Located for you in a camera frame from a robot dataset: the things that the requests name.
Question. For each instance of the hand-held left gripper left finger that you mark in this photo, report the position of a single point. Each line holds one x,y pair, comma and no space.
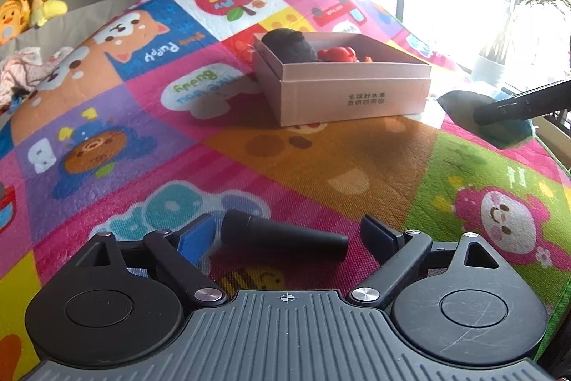
194,238

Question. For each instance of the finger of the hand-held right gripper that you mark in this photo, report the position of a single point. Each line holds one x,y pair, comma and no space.
522,104

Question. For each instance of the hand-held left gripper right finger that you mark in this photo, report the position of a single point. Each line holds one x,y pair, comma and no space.
379,236

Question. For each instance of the black cylinder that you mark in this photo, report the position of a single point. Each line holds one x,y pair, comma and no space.
281,233

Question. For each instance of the pink cardboard box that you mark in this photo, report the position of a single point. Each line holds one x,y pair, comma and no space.
352,95

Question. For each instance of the red apple doll toy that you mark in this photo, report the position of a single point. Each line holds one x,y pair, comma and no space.
340,54

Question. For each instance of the palm plant in white pot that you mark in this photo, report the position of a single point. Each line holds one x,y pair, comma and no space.
488,68

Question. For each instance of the colourful cartoon play mat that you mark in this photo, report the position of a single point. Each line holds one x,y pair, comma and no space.
147,131

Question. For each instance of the dark grey plush roll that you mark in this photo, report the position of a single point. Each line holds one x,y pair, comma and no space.
290,46

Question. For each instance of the pink crumpled cloth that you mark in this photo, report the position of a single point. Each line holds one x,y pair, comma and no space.
20,71

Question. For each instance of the beige sofa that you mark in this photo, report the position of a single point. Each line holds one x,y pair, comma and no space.
80,15

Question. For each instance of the yellow green plush toy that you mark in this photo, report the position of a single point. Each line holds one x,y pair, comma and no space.
42,6

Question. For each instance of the orange duck plush toy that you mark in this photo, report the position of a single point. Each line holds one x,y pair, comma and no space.
11,17

